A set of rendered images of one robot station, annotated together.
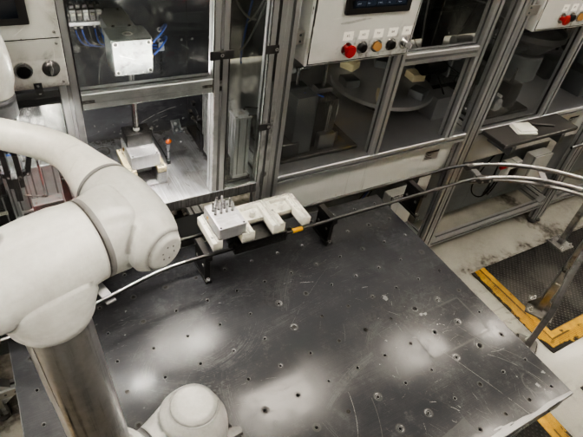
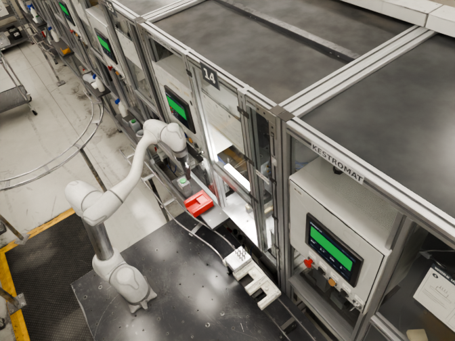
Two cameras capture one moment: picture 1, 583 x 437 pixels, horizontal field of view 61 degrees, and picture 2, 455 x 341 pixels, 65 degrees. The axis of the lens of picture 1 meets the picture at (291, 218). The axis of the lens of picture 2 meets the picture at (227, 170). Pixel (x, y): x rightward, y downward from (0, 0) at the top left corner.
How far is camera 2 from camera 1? 1.78 m
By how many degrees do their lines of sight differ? 66
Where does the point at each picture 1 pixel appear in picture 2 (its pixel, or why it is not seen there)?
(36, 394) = (160, 232)
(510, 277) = not seen: outside the picture
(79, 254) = (76, 201)
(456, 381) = not seen: outside the picture
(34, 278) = (68, 197)
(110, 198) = (93, 198)
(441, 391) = not seen: outside the picture
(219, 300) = (217, 281)
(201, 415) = (118, 279)
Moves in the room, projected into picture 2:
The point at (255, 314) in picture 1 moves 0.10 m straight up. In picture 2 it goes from (212, 302) to (209, 295)
